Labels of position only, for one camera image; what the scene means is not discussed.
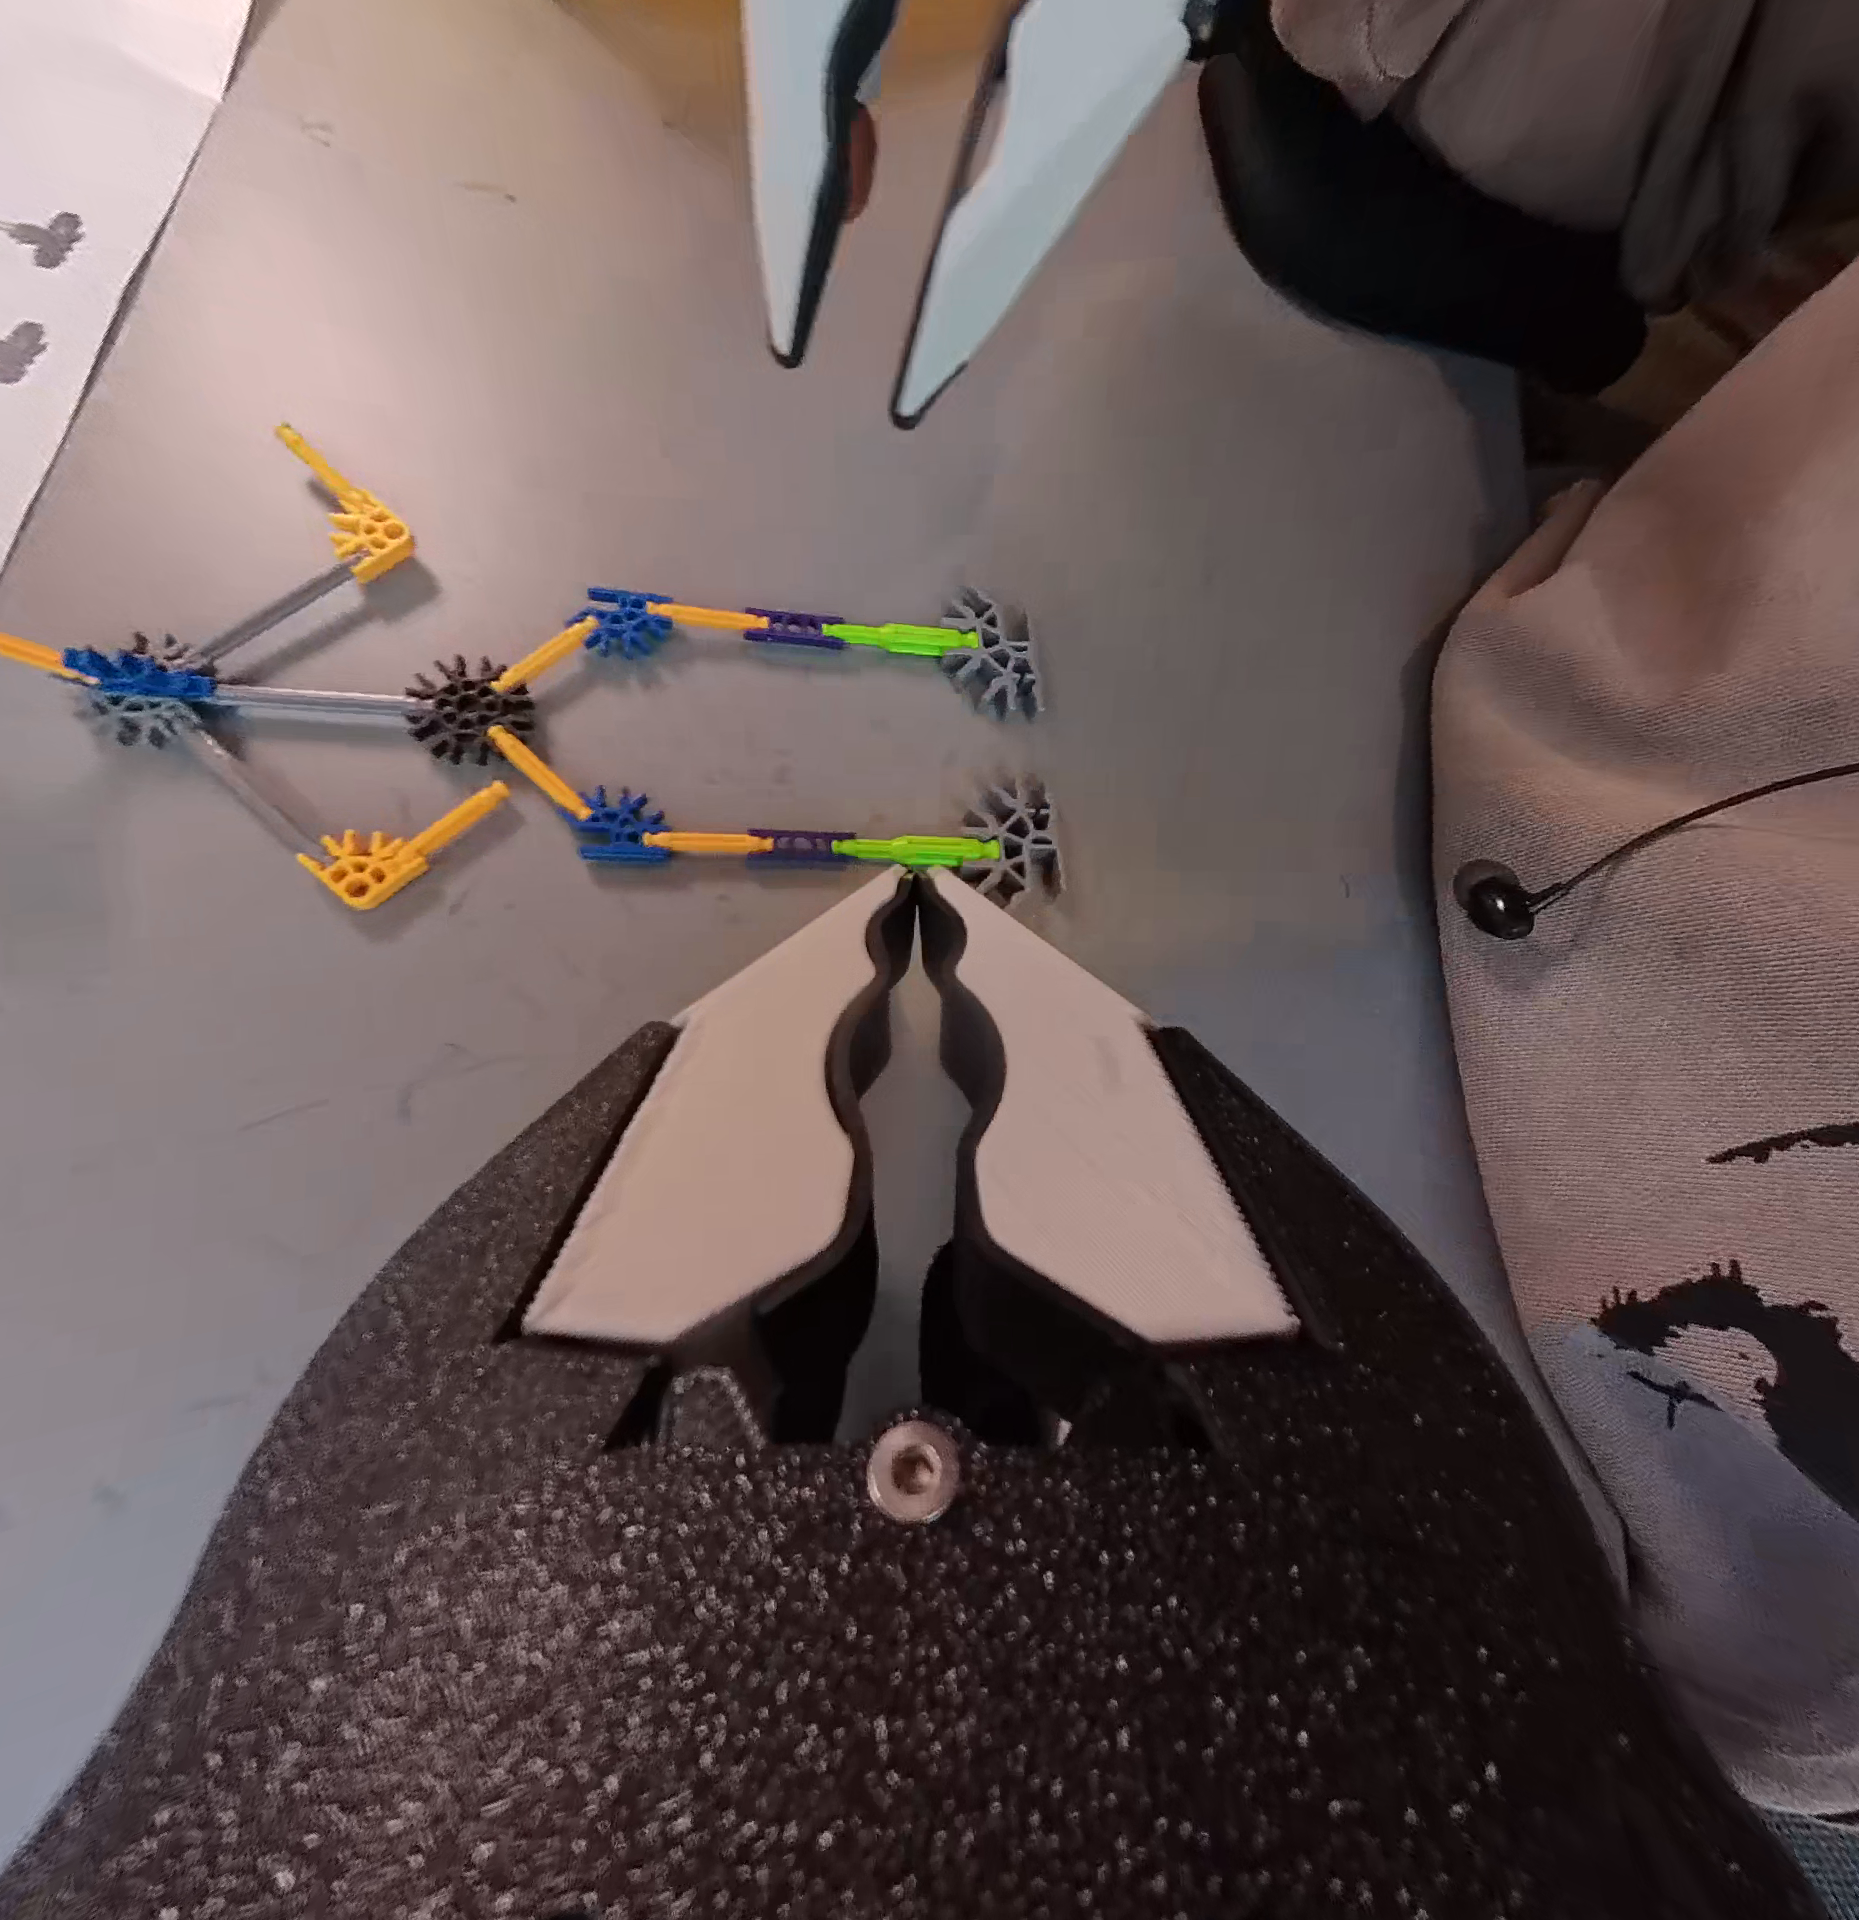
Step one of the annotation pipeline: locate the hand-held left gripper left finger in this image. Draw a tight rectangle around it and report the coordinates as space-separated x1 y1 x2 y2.
520 869 918 1444

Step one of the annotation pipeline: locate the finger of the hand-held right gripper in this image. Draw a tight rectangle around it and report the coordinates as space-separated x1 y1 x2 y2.
736 0 892 373
886 0 1193 432

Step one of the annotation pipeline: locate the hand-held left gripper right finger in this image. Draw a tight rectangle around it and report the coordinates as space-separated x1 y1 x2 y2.
920 869 1304 1444

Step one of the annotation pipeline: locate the yellow toy rod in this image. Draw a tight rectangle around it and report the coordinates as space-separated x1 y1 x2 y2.
277 426 363 510
415 781 512 860

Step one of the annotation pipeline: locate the multicolour rod and connector assembly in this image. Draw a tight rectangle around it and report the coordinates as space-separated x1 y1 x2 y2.
62 502 852 914

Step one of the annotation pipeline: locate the person's right forearm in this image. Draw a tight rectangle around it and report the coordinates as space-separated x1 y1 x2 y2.
1266 0 1859 309

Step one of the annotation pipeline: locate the person's torso in beige sweater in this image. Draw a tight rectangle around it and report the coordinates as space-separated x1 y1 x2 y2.
1432 270 1859 1826

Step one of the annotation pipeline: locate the white toy instruction sheet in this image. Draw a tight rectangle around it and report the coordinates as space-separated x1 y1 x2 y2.
0 0 257 601

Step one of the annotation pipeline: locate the black drawstring with toggle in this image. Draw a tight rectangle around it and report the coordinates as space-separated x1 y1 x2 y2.
1454 757 1859 944

